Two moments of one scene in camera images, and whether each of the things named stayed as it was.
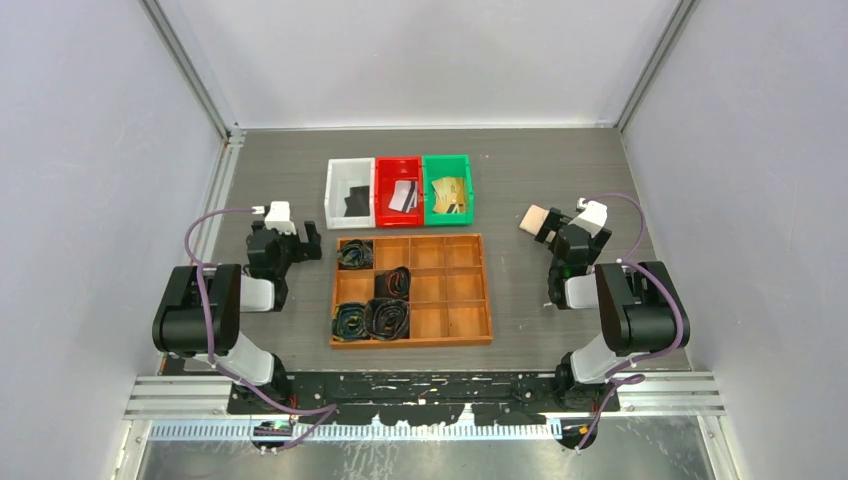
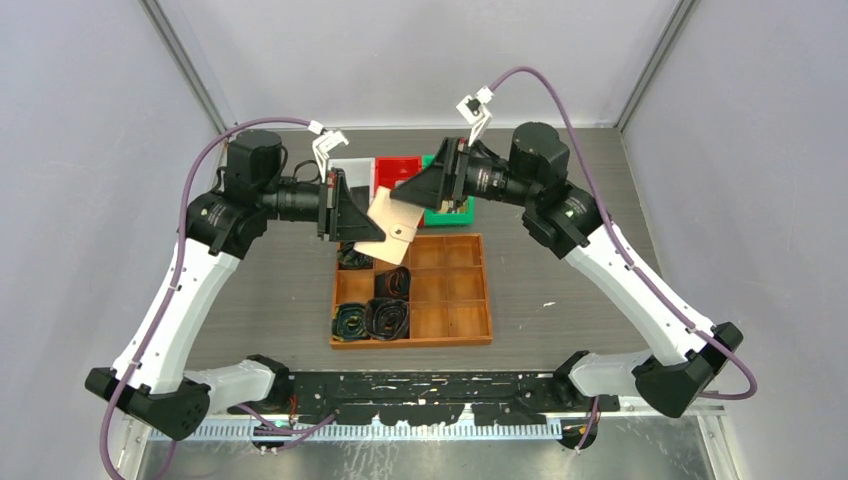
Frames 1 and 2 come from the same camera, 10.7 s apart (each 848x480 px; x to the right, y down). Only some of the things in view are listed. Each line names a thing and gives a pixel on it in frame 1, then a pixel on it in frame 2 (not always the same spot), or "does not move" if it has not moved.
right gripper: x=552 y=221 → x=443 y=179
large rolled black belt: x=385 y=318 does not move
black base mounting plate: x=423 y=399 does not move
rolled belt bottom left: x=348 y=322 does not move
